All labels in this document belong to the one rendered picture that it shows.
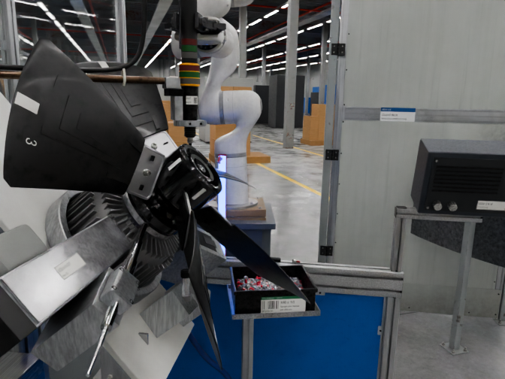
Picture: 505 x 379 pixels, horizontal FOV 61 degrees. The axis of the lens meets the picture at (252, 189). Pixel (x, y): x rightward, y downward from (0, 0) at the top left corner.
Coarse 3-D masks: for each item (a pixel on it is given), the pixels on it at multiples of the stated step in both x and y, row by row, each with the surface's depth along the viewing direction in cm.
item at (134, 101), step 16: (80, 64) 92; (96, 64) 94; (112, 64) 96; (112, 96) 90; (128, 96) 91; (144, 96) 93; (160, 96) 96; (128, 112) 89; (144, 112) 90; (160, 112) 92; (144, 128) 88; (160, 128) 89
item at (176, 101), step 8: (168, 80) 86; (176, 80) 87; (168, 88) 87; (176, 88) 87; (176, 96) 87; (176, 104) 88; (176, 112) 88; (176, 120) 89; (184, 120) 88; (192, 120) 89; (200, 120) 90
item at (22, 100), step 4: (16, 96) 55; (20, 96) 56; (24, 96) 56; (16, 100) 55; (20, 100) 56; (24, 100) 56; (28, 100) 57; (32, 100) 57; (20, 104) 56; (24, 104) 56; (28, 104) 57; (32, 104) 57; (36, 104) 58; (28, 108) 57; (32, 108) 57; (36, 108) 58; (36, 112) 58
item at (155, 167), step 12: (144, 144) 75; (144, 156) 76; (156, 156) 78; (144, 168) 76; (156, 168) 79; (132, 180) 75; (144, 180) 77; (156, 180) 79; (132, 192) 75; (144, 192) 77
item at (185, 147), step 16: (176, 160) 79; (192, 160) 81; (160, 176) 80; (176, 176) 78; (192, 176) 78; (208, 176) 84; (160, 192) 80; (176, 192) 79; (192, 192) 79; (208, 192) 80; (144, 208) 79; (160, 208) 81; (176, 208) 81; (192, 208) 82; (160, 224) 80
